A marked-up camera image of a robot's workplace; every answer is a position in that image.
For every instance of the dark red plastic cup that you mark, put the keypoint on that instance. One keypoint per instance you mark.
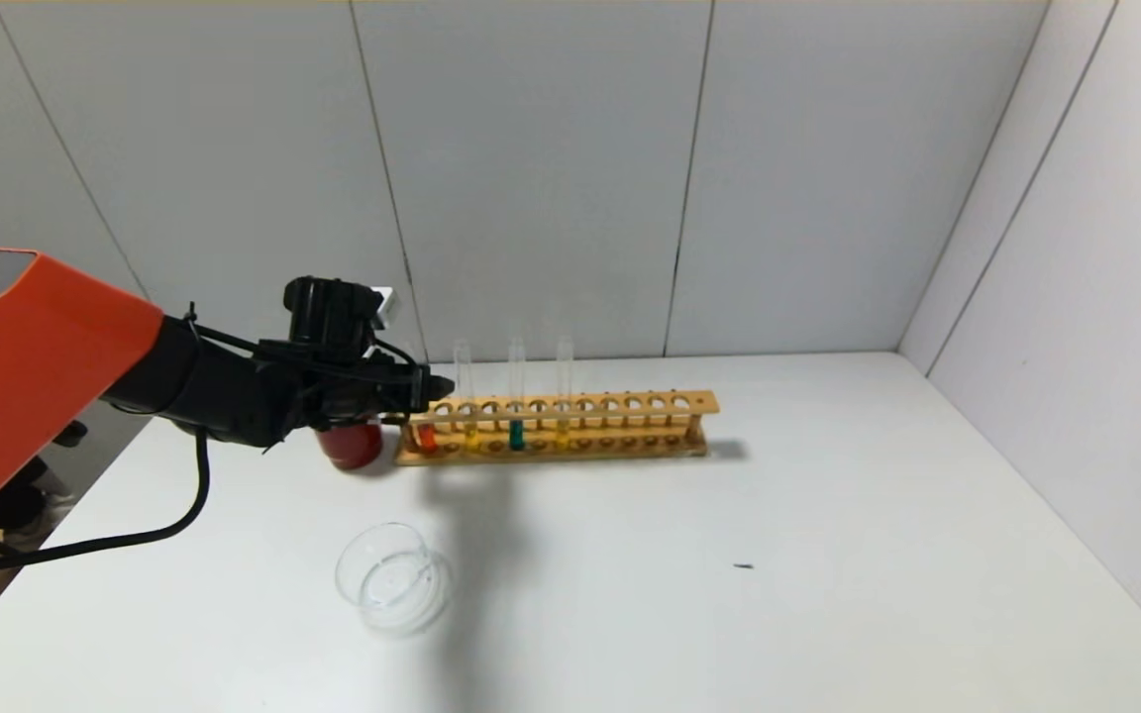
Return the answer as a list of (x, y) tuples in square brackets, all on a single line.
[(353, 451)]

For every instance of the test tube with teal pigment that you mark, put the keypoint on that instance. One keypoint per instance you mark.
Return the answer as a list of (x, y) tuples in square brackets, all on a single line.
[(517, 434)]

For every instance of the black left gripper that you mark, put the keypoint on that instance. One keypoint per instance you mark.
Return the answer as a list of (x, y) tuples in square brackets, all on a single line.
[(419, 387)]

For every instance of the white shoe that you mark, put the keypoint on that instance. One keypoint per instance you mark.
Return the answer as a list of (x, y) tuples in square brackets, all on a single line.
[(53, 490)]

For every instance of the clear glass beaker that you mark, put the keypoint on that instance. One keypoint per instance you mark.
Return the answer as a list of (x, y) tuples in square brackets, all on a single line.
[(397, 589)]

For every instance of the test tube with red pigment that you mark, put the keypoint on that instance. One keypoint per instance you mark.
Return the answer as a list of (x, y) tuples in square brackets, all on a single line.
[(427, 439)]

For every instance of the test tube with yellow pigment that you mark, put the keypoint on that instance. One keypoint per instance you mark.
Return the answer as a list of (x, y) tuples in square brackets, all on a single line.
[(471, 436), (564, 434)]

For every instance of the wooden test tube rack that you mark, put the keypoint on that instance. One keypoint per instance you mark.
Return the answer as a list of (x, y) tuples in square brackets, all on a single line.
[(580, 408)]

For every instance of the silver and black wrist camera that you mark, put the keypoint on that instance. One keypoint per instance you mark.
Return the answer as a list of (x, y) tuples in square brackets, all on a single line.
[(382, 307)]

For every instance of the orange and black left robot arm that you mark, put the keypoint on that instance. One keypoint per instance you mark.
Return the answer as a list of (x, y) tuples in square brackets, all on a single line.
[(36, 347)]

